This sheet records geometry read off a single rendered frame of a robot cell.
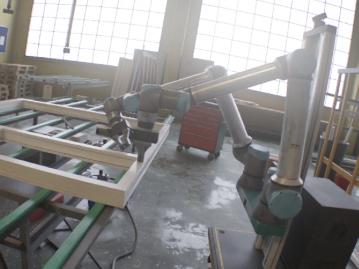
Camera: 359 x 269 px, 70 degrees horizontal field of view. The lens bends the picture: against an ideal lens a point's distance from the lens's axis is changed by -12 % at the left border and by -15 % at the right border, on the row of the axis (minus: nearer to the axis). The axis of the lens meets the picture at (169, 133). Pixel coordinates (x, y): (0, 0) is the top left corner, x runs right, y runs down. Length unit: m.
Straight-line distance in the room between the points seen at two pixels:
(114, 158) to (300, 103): 0.90
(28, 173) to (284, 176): 1.05
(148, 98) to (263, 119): 8.24
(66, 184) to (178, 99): 0.57
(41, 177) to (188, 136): 4.22
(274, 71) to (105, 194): 0.90
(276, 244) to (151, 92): 1.12
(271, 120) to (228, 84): 8.13
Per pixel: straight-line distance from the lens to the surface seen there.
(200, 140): 5.11
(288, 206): 1.31
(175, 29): 8.85
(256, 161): 1.90
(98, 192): 1.07
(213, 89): 1.36
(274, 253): 1.83
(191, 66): 8.61
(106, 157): 1.47
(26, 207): 1.02
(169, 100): 1.25
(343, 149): 5.58
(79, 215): 1.10
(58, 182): 1.13
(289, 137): 1.26
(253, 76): 1.36
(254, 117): 9.33
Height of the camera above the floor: 1.35
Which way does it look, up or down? 11 degrees down
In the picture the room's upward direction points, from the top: 10 degrees clockwise
